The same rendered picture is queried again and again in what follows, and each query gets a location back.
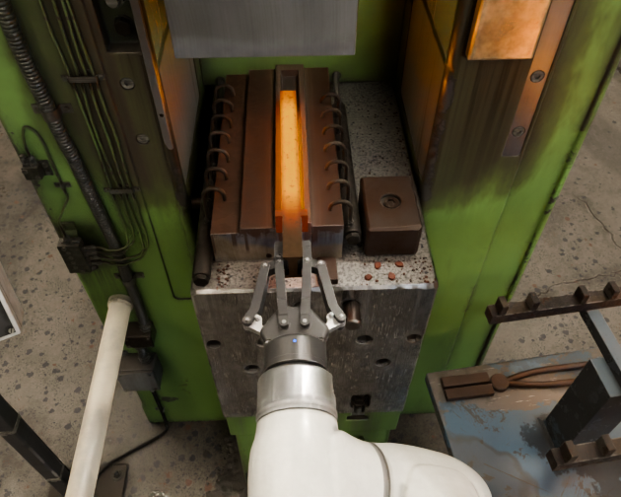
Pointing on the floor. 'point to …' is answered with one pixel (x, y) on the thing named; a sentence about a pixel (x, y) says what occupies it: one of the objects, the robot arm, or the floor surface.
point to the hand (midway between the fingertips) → (292, 243)
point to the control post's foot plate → (107, 483)
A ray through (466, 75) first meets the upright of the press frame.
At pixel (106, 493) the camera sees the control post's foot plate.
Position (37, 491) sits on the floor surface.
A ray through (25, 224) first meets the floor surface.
